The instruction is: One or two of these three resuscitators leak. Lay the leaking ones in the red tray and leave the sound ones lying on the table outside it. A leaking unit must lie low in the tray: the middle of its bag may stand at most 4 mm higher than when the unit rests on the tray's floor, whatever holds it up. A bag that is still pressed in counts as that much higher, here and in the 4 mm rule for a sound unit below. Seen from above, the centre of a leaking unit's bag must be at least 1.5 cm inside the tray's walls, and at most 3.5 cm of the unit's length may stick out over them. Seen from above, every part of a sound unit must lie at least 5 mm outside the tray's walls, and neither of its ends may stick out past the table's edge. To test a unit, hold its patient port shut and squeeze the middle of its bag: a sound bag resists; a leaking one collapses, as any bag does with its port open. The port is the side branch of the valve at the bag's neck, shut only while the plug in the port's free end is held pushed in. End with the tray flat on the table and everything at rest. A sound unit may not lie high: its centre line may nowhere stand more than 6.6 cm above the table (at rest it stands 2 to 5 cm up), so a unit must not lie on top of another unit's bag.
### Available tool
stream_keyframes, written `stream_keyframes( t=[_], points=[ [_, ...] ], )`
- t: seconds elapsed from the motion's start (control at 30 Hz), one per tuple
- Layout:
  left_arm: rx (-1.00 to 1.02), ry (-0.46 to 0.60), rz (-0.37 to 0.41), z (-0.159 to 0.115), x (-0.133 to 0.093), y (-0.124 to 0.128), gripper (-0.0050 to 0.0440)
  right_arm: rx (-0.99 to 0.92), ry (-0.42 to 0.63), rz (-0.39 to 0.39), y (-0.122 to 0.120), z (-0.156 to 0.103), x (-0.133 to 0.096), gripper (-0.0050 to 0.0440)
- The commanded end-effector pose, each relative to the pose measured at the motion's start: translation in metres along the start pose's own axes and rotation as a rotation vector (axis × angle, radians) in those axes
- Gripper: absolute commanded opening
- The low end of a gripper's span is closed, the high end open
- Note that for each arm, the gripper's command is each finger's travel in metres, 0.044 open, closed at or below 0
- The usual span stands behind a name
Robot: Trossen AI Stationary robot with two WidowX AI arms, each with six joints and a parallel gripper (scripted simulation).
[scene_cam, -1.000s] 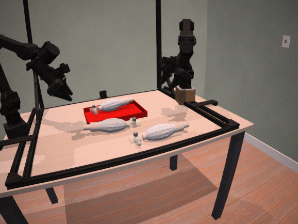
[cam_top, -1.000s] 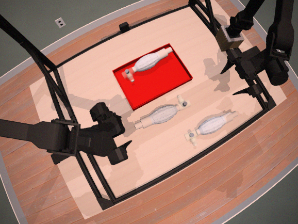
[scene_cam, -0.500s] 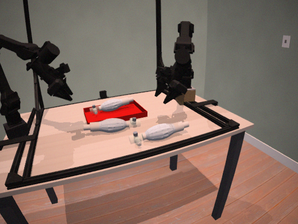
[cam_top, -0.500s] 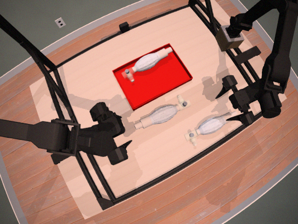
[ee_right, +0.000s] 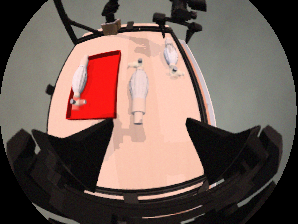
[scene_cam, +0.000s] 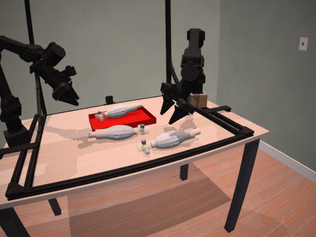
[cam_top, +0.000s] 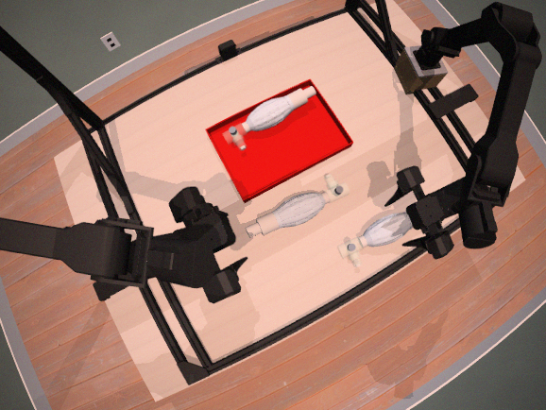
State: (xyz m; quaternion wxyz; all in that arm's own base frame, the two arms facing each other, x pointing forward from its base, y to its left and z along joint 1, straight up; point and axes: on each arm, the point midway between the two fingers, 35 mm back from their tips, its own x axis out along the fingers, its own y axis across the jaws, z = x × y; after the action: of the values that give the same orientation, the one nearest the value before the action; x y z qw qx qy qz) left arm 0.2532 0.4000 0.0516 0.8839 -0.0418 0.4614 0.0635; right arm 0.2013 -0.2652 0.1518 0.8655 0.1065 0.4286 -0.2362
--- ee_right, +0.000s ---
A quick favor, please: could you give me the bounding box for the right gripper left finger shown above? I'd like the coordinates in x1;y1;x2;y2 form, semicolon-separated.
32;118;114;193

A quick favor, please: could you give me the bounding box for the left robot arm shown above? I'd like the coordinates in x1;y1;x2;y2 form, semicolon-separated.
102;0;207;23

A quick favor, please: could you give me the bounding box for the red tray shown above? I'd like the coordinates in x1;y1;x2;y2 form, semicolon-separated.
66;50;121;120

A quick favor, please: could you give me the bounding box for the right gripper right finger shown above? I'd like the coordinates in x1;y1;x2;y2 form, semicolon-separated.
185;117;261;185

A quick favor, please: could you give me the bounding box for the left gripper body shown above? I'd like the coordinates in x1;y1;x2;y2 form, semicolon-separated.
152;5;202;31

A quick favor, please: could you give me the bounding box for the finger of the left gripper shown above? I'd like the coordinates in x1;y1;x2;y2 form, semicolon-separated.
156;19;166;39
185;28;199;44

